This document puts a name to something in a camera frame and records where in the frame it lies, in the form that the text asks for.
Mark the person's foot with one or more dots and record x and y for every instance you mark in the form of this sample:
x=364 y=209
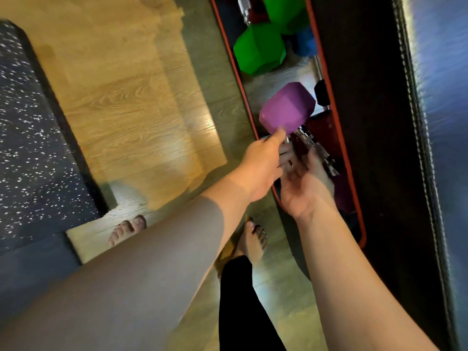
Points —
x=251 y=240
x=127 y=229

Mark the red-rimmed dumbbell rack tray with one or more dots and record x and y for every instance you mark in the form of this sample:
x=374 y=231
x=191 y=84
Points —
x=241 y=87

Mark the person's right hand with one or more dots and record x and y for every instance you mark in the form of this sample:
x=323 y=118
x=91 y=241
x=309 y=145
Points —
x=303 y=193

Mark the dark red hex dumbbell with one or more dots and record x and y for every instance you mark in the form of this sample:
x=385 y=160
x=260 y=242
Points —
x=323 y=126

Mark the person's left foot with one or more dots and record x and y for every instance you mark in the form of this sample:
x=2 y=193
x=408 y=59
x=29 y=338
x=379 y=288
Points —
x=127 y=229

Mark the person's right foot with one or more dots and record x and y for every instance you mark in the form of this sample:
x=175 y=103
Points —
x=251 y=240

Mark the black stitched leather pad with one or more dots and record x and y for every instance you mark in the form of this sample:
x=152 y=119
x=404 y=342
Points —
x=373 y=142

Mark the person's black trouser leg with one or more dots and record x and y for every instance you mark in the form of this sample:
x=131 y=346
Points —
x=245 y=310

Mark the person's right forearm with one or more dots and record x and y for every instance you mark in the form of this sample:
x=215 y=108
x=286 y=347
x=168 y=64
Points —
x=347 y=285

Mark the person's right thumb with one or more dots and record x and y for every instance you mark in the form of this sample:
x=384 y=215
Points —
x=317 y=162

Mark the purple hex dumbbell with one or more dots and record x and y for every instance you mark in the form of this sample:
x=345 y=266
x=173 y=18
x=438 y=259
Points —
x=287 y=107

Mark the black speckled rubber mat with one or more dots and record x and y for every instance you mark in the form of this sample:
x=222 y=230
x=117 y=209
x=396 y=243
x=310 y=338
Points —
x=33 y=149

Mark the person's left forearm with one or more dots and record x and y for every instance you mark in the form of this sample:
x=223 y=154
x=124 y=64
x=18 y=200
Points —
x=139 y=266

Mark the person's left fingers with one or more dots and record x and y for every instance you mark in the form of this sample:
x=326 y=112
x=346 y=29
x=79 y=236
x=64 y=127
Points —
x=276 y=136

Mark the blue hex dumbbell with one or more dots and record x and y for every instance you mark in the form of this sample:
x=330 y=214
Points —
x=305 y=41

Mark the person's left hand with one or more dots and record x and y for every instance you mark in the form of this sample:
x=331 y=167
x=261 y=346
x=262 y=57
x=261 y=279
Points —
x=256 y=168

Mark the green hex dumbbell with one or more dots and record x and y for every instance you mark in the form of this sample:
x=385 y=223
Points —
x=286 y=10
x=259 y=49

